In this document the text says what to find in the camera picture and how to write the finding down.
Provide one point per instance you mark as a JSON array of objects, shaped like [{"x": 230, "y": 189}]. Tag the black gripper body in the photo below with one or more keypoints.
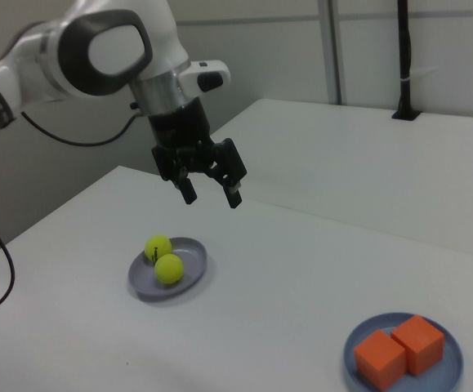
[{"x": 183, "y": 130}]

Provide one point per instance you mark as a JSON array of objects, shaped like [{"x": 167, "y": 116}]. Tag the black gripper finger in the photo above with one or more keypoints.
[
  {"x": 230, "y": 171},
  {"x": 185, "y": 188}
]

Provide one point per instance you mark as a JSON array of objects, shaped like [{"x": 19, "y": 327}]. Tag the yellow tennis ball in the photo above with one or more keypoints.
[
  {"x": 169, "y": 269},
  {"x": 158, "y": 247}
]

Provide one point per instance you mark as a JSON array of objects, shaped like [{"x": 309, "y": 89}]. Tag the orange foam cube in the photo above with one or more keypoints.
[
  {"x": 379, "y": 359},
  {"x": 420, "y": 343}
]

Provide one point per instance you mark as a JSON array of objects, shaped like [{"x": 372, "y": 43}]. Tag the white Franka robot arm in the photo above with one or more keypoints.
[{"x": 109, "y": 49}]

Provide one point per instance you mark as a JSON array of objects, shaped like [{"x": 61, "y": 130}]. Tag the purple plastic plate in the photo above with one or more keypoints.
[{"x": 191, "y": 261}]

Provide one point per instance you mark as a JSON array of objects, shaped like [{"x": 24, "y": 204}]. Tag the blue plastic plate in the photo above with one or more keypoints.
[{"x": 360, "y": 337}]

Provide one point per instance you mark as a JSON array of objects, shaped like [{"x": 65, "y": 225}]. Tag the grey partition post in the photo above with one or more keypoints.
[{"x": 330, "y": 49}]

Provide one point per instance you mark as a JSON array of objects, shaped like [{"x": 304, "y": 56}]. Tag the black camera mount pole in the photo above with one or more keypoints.
[{"x": 403, "y": 61}]

